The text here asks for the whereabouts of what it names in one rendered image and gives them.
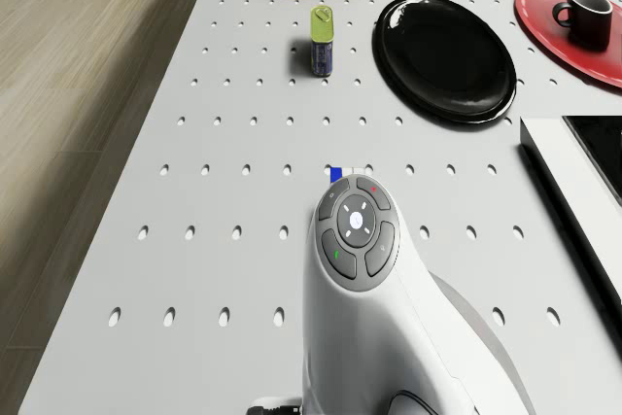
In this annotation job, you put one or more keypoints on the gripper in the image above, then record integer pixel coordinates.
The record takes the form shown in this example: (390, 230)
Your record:
(277, 406)

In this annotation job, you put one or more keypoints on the black mug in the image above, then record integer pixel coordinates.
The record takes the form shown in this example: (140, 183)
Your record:
(590, 26)

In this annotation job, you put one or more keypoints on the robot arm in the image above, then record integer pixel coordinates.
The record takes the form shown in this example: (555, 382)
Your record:
(369, 327)

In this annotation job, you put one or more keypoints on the puzzle cube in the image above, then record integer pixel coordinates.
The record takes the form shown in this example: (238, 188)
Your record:
(335, 174)

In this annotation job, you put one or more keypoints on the flat-sided can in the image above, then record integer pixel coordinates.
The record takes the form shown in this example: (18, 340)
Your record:
(321, 41)

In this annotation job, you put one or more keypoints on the black plate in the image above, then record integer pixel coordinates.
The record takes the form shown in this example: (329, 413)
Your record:
(444, 58)

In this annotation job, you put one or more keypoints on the red plate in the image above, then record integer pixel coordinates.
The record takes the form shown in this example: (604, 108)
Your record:
(539, 21)

